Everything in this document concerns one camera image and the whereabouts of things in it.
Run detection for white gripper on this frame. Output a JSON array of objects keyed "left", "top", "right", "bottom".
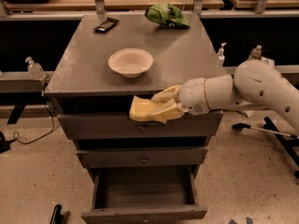
[{"left": 149, "top": 77, "right": 209, "bottom": 124}]

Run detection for yellow sponge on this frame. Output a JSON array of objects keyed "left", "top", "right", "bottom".
[{"left": 129, "top": 96, "right": 166, "bottom": 124}]

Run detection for white paper bowl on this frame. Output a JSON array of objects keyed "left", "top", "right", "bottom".
[{"left": 108, "top": 49, "right": 153, "bottom": 78}]

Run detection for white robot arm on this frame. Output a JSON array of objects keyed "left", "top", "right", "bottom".
[{"left": 149, "top": 60, "right": 299, "bottom": 132}]

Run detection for grey top drawer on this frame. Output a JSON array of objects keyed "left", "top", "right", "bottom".
[{"left": 58, "top": 111, "right": 223, "bottom": 140}]

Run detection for grey middle drawer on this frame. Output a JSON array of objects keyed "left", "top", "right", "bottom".
[{"left": 76, "top": 147, "right": 207, "bottom": 168}]

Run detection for grey drawer cabinet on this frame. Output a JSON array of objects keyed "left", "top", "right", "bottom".
[{"left": 43, "top": 12, "right": 235, "bottom": 224}]

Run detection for grey open bottom drawer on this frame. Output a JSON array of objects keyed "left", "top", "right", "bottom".
[{"left": 81, "top": 166, "right": 207, "bottom": 224}]

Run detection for white pump bottle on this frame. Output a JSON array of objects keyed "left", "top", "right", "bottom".
[{"left": 217, "top": 42, "right": 227, "bottom": 66}]

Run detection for folded paper on floor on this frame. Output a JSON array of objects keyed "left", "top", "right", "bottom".
[{"left": 239, "top": 110, "right": 254, "bottom": 118}]

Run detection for clear plastic water bottle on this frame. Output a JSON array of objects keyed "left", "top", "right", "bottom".
[{"left": 248, "top": 45, "right": 262, "bottom": 60}]

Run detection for black snack wrapper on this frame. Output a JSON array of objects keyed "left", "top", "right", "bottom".
[{"left": 93, "top": 18, "right": 119, "bottom": 33}]

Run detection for black stand legs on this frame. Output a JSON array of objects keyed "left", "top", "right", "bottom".
[{"left": 264, "top": 117, "right": 299, "bottom": 168}]

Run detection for clear sanitizer pump bottle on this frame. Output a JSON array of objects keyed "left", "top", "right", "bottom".
[{"left": 25, "top": 57, "right": 46, "bottom": 80}]

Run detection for black object bottom left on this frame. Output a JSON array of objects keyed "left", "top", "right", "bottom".
[{"left": 50, "top": 204, "right": 69, "bottom": 224}]

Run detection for black device left edge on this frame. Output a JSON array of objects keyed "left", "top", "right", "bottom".
[{"left": 0, "top": 132, "right": 10, "bottom": 153}]

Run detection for black handled floor tool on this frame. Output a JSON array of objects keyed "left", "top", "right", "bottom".
[{"left": 232, "top": 123, "right": 299, "bottom": 139}]

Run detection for black floor cable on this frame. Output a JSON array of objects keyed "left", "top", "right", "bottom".
[{"left": 7, "top": 101, "right": 57, "bottom": 147}]

